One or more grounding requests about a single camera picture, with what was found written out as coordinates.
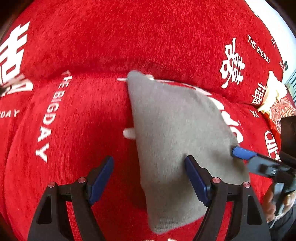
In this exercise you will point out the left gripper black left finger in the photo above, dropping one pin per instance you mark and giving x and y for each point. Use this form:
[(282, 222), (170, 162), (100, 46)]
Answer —
[(51, 220)]

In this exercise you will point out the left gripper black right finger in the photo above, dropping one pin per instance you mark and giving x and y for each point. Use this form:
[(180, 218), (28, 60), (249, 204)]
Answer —
[(246, 221)]

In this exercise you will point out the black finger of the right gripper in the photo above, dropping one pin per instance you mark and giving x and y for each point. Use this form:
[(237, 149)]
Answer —
[(260, 164)]

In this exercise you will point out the grey knit sweater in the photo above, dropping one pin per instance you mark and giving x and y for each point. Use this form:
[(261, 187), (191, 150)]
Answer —
[(170, 123)]

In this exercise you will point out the right hand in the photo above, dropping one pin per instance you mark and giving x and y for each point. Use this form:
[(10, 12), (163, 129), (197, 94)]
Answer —
[(269, 207)]

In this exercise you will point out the red embroidered satin cushion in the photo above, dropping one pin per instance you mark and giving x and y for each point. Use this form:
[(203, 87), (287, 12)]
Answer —
[(282, 108)]

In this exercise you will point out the cream satin cloth bundle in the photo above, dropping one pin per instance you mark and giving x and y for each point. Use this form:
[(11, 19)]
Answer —
[(275, 91)]

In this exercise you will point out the red wedding blanket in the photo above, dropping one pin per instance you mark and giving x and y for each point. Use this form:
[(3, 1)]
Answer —
[(65, 105)]

